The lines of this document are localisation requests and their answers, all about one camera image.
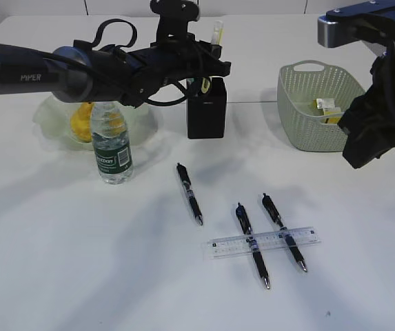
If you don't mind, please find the black pen under ruler right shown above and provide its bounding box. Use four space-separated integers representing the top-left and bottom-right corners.
262 193 308 273

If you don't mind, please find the black pen under ruler left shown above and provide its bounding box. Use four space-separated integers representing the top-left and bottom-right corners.
235 203 271 290

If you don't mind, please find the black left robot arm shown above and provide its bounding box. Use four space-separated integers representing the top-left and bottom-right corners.
0 32 231 108

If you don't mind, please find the black pen under ruler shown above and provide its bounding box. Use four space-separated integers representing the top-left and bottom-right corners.
235 203 271 290
262 193 308 273

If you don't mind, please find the yellow pear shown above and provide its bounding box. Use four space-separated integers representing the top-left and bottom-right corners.
69 101 124 143

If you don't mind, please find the yellow waste paper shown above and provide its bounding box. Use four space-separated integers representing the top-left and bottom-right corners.
313 98 343 124

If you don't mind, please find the pale green wavy glass plate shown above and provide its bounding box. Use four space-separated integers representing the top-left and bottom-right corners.
32 95 159 151

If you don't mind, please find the black pen far left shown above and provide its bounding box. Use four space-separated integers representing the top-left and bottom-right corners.
176 163 203 226

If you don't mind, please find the clear plastic ruler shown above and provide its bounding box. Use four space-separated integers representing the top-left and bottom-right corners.
202 227 321 259

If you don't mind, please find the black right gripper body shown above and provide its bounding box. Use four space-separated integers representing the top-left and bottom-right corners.
338 51 395 169

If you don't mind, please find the pale green woven basket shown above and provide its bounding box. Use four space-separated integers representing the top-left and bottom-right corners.
277 60 365 152

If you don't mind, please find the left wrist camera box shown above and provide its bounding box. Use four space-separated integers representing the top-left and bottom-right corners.
150 0 200 43

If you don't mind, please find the clear water bottle green label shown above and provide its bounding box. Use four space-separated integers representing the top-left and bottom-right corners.
90 102 133 185

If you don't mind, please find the black square pen holder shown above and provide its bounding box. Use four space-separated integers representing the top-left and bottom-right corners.
186 77 227 139

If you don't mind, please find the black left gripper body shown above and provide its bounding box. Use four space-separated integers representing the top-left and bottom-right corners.
114 34 232 107

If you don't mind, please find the yellow utility knife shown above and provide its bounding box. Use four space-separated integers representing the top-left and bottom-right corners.
211 20 224 46

